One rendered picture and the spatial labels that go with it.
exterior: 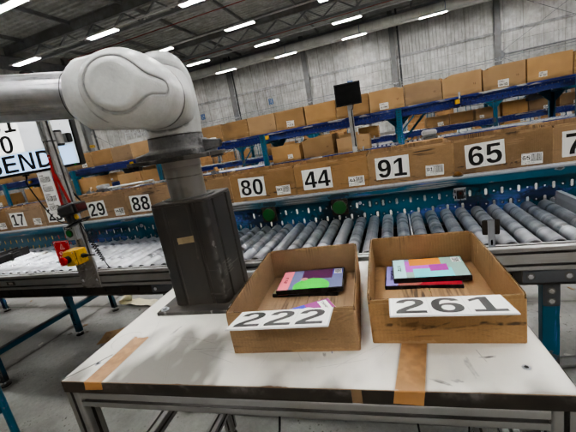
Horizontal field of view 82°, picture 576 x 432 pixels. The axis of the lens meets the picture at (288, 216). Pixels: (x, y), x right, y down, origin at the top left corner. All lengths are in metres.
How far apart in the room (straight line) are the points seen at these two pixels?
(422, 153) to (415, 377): 1.23
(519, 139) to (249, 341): 1.45
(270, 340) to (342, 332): 0.16
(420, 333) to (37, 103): 0.92
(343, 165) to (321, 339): 1.16
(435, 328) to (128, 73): 0.77
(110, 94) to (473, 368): 0.83
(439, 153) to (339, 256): 0.87
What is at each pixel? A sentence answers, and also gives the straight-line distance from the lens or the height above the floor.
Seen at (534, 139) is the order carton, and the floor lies 1.00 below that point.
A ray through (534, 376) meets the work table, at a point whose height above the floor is 0.75.
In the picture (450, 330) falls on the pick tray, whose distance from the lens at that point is 0.75.
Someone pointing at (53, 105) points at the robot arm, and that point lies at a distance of 0.89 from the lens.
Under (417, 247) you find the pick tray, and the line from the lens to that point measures 1.07.
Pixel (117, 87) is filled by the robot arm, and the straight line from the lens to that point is 0.75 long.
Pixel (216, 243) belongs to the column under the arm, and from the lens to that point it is 0.96.
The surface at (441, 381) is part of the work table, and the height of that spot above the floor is 0.75.
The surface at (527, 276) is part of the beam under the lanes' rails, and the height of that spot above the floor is 0.64.
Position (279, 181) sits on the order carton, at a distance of 1.83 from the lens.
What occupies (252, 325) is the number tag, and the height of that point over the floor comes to 0.87.
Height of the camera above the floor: 1.19
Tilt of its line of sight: 13 degrees down
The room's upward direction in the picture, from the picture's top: 10 degrees counter-clockwise
